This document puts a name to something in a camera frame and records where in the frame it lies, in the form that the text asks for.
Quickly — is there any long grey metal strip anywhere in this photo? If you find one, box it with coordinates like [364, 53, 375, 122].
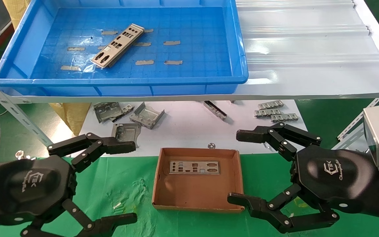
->
[203, 100, 228, 121]

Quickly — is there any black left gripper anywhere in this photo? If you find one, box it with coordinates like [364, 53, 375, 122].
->
[0, 155, 138, 237]

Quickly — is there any folded grey metal bracket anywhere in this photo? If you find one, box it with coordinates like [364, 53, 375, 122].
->
[129, 102, 165, 130]
[93, 102, 125, 123]

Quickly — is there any green cloth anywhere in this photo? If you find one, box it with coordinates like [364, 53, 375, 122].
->
[12, 153, 379, 237]

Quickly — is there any bent grey metal plate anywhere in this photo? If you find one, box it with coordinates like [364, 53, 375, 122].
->
[111, 123, 142, 148]

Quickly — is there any metal plate in blue tray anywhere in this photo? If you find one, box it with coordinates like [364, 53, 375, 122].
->
[91, 24, 144, 68]

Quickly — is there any perforated steel shelf upright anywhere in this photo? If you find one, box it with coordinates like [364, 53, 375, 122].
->
[333, 93, 379, 150]
[0, 67, 53, 147]

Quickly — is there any yellow woven sack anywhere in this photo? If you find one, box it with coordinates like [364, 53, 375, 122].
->
[10, 0, 30, 28]
[49, 103, 92, 136]

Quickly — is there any small slotted metal shield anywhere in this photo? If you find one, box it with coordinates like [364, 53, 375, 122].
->
[254, 109, 282, 118]
[258, 100, 284, 110]
[270, 113, 299, 122]

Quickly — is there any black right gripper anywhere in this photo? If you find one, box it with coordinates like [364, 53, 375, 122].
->
[227, 122, 379, 234]

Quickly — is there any silver metal IO shield plate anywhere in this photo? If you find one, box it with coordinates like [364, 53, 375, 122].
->
[169, 160, 221, 175]

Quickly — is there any brown cardboard box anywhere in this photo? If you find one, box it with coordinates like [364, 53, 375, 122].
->
[152, 147, 245, 212]

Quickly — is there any blue plastic tray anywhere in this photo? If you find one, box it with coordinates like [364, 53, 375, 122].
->
[0, 0, 249, 97]

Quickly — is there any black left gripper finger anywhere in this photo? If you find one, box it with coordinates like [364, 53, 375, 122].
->
[47, 132, 137, 173]

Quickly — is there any grey metal shelf board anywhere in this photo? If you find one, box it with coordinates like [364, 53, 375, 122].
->
[4, 0, 379, 104]

